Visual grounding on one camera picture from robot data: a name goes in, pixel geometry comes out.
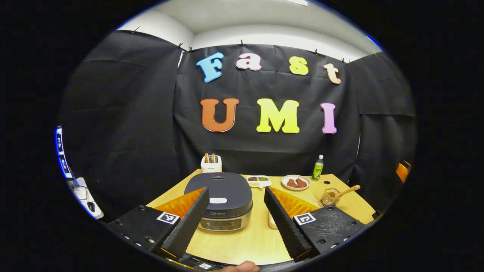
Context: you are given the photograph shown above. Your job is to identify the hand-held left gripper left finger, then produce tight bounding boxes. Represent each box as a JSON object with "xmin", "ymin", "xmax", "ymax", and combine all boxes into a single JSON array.
[{"xmin": 106, "ymin": 187, "xmax": 210, "ymax": 261}]

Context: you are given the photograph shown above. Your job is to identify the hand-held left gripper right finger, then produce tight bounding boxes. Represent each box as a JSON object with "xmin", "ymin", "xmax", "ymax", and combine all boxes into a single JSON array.
[{"xmin": 264, "ymin": 186, "xmax": 368, "ymax": 262}]

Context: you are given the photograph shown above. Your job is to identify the wire mesh chopstick holder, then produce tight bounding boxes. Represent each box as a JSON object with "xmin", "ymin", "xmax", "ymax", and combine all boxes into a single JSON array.
[{"xmin": 320, "ymin": 188, "xmax": 341, "ymax": 207}]

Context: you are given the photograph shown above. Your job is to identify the black and silver rice cooker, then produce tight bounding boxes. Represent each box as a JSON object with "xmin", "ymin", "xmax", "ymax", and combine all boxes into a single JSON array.
[{"xmin": 184, "ymin": 172, "xmax": 253, "ymax": 232}]

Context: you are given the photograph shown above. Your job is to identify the wooden spoon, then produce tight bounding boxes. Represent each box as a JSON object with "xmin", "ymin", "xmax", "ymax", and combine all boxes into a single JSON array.
[{"xmin": 328, "ymin": 185, "xmax": 361, "ymax": 199}]

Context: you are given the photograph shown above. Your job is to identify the white round plate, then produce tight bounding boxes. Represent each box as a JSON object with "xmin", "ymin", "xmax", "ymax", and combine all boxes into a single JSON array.
[{"xmin": 281, "ymin": 175, "xmax": 311, "ymax": 191}]

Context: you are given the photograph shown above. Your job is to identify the white divided bean dish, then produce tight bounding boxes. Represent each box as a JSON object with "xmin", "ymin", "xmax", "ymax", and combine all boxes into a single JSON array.
[{"xmin": 246, "ymin": 175, "xmax": 272, "ymax": 188}]

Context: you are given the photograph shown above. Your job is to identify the white toaster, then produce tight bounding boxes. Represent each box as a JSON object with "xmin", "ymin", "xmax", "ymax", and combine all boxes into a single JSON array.
[{"xmin": 200, "ymin": 153, "xmax": 223, "ymax": 173}]

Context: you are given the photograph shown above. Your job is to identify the green drink bottle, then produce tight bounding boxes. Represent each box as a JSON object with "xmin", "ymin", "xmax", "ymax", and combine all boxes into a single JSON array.
[{"xmin": 312, "ymin": 155, "xmax": 324, "ymax": 181}]

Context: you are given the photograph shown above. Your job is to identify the white side desk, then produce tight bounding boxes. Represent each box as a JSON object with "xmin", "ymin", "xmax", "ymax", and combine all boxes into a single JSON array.
[{"xmin": 67, "ymin": 178, "xmax": 104, "ymax": 219}]

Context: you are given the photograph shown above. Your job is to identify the black backdrop cloth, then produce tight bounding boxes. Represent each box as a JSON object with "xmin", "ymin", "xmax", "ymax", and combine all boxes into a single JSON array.
[{"xmin": 59, "ymin": 30, "xmax": 416, "ymax": 219}]

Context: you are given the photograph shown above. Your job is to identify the orange object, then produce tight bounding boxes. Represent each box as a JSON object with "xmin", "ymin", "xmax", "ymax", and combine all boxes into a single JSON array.
[{"xmin": 396, "ymin": 161, "xmax": 412, "ymax": 184}]

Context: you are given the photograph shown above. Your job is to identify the computer monitor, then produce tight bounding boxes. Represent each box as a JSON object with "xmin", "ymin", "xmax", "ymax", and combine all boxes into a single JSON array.
[{"xmin": 55, "ymin": 126, "xmax": 74, "ymax": 179}]

